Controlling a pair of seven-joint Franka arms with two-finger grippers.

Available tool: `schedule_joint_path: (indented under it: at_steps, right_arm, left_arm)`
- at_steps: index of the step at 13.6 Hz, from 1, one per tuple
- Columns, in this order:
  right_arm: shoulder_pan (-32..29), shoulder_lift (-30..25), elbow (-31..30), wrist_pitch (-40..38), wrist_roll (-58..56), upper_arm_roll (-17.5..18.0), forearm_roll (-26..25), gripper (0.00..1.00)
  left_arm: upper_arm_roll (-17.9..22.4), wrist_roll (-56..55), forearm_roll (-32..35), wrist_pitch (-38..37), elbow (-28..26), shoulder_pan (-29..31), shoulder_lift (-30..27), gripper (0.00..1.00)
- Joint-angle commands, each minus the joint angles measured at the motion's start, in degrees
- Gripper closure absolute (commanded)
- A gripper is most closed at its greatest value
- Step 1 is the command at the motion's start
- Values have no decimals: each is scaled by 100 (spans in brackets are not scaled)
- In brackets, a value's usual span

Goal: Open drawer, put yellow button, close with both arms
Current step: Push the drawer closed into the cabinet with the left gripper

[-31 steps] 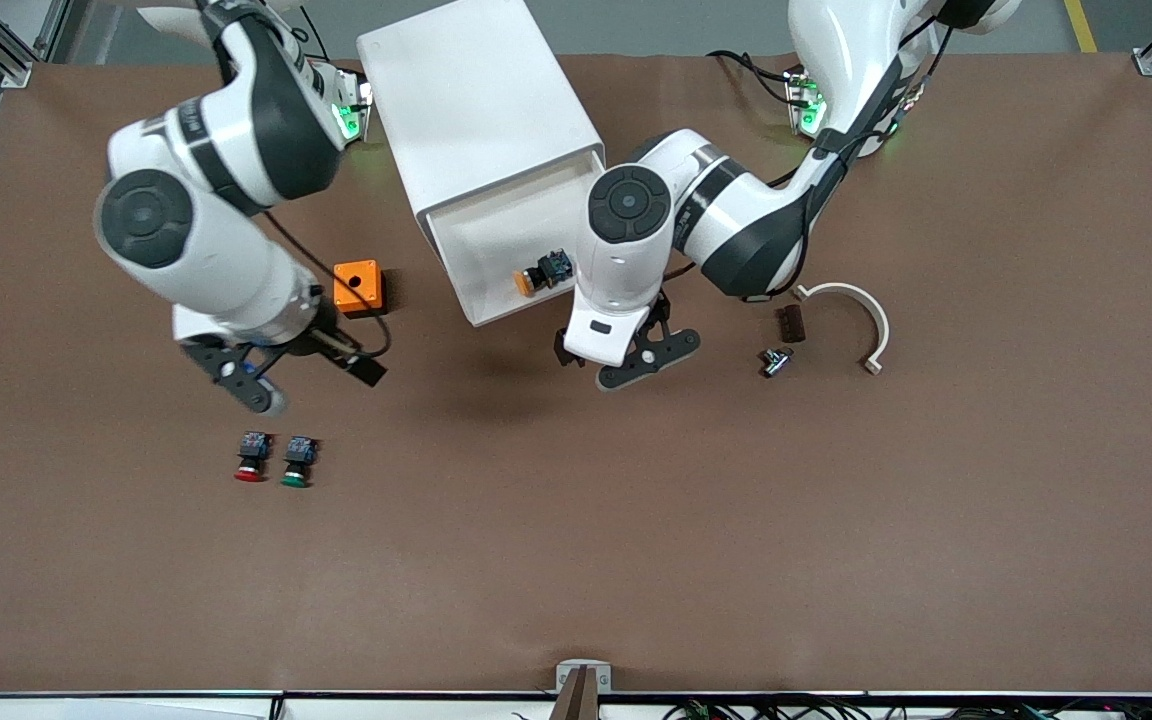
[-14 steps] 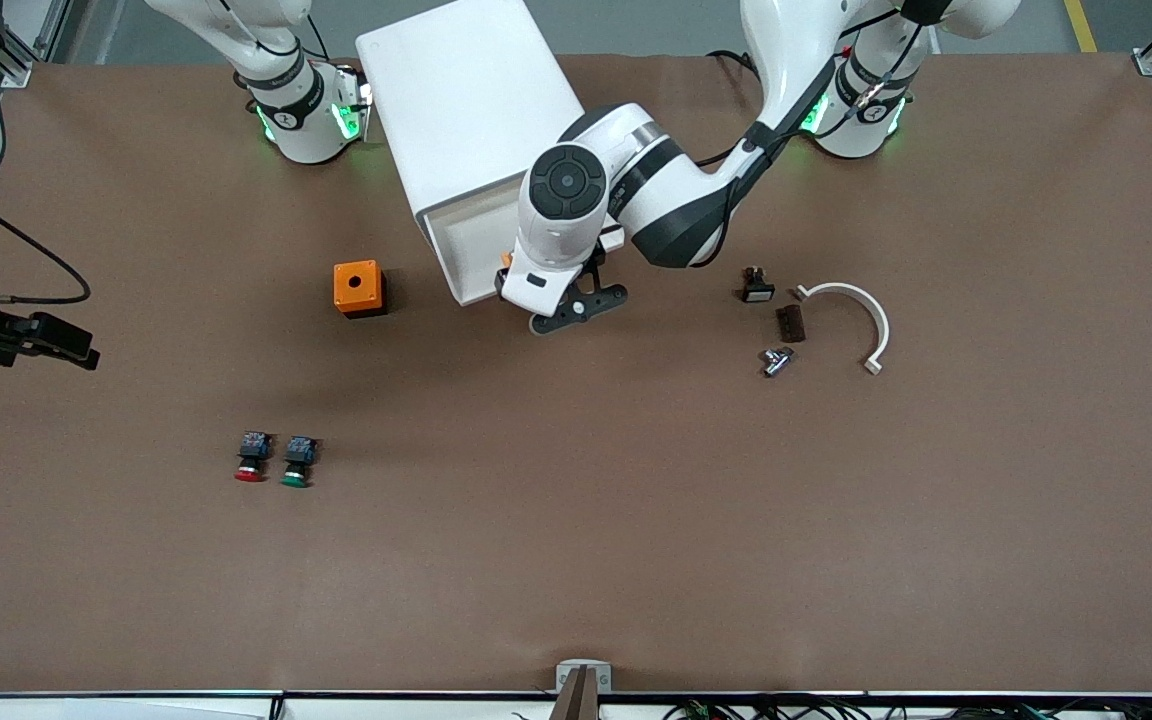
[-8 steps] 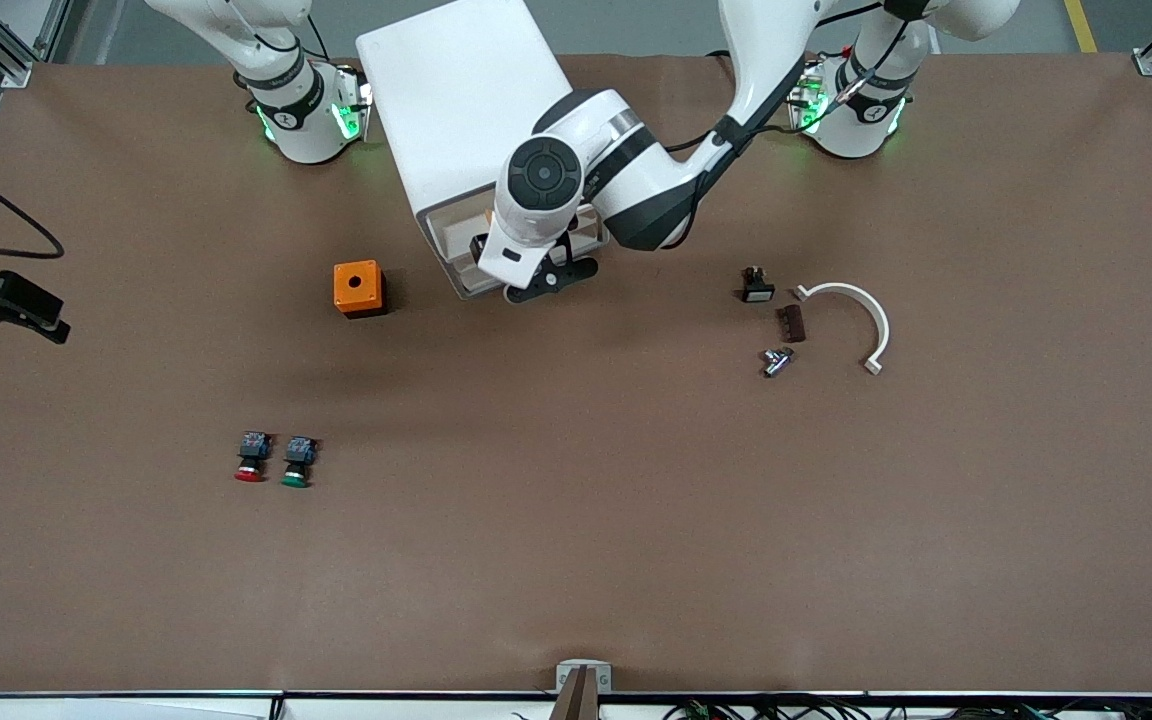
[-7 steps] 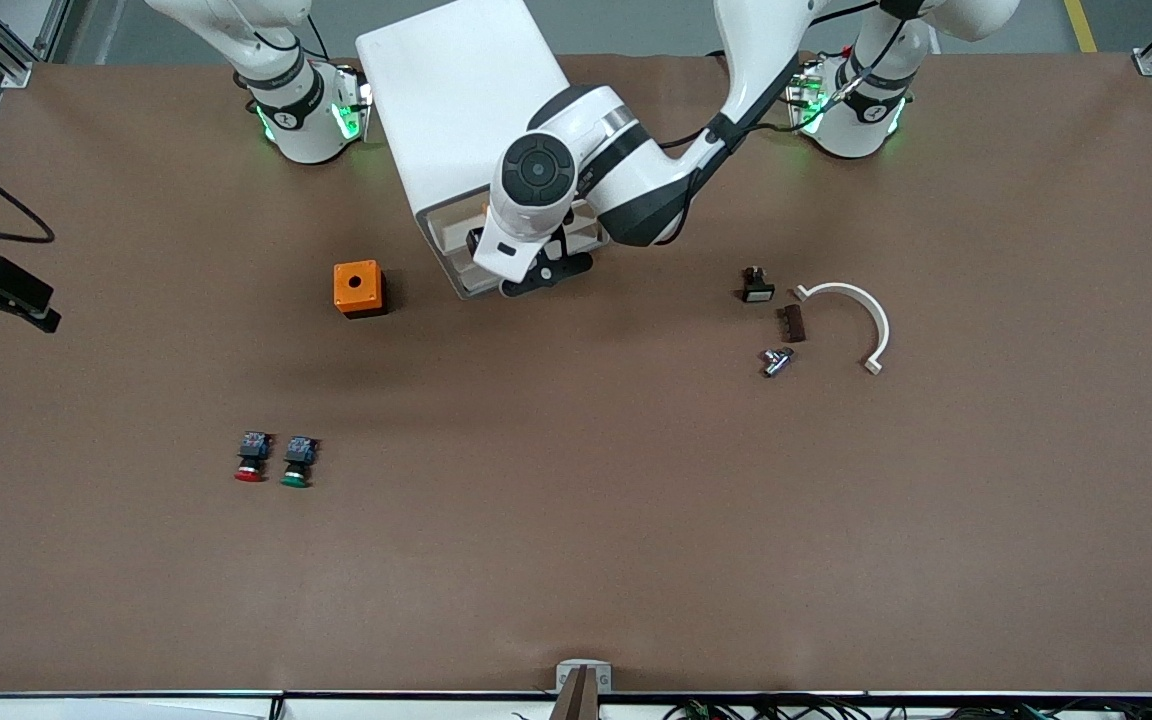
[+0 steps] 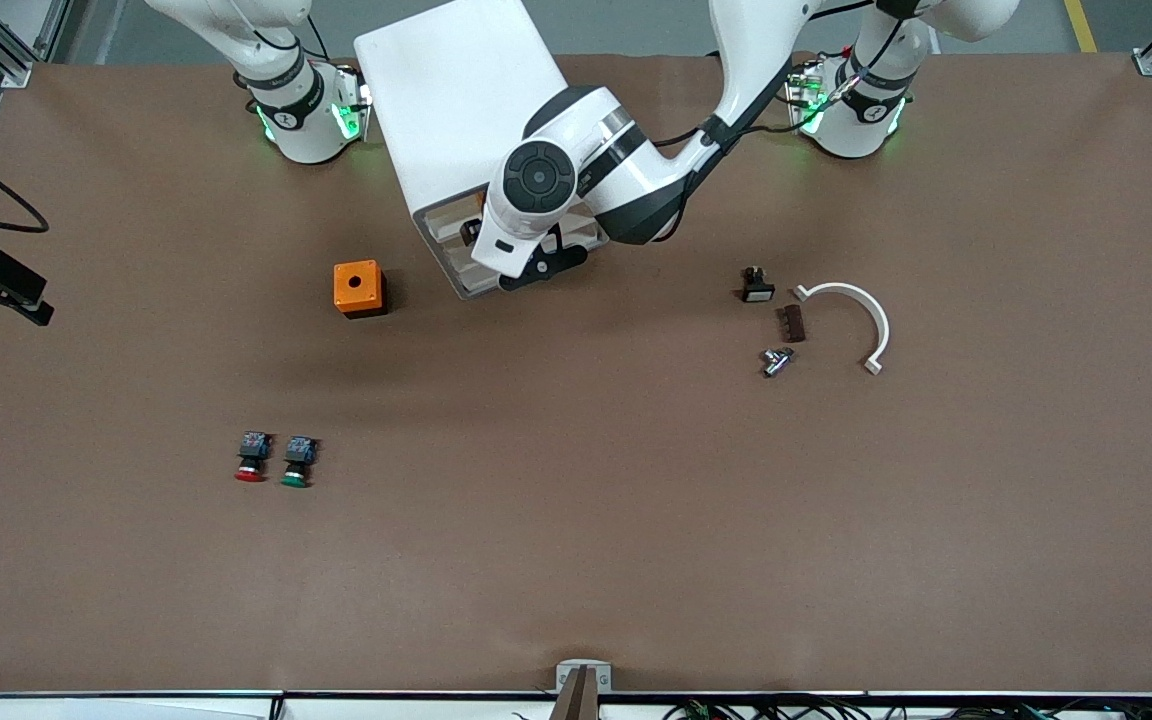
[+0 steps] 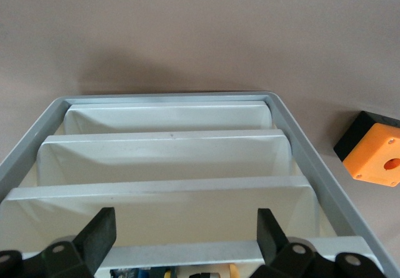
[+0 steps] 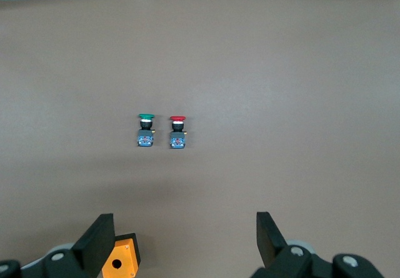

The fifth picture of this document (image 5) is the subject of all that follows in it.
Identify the orange button enclosure box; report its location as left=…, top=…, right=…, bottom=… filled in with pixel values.
left=333, top=260, right=388, bottom=319

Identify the white curved plastic bracket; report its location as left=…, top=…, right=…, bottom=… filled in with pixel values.
left=793, top=282, right=892, bottom=377

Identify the green mushroom push button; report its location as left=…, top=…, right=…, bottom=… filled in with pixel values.
left=280, top=435, right=320, bottom=489

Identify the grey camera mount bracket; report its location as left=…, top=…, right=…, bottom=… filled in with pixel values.
left=551, top=658, right=614, bottom=720

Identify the red mushroom push button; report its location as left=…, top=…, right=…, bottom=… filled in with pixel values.
left=234, top=431, right=272, bottom=483

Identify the black cable bundle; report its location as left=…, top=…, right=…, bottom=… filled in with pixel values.
left=666, top=698, right=1152, bottom=720

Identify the white drawer cabinet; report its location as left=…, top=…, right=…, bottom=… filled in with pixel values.
left=354, top=0, right=609, bottom=301

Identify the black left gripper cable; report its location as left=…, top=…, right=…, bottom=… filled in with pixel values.
left=651, top=20, right=912, bottom=151

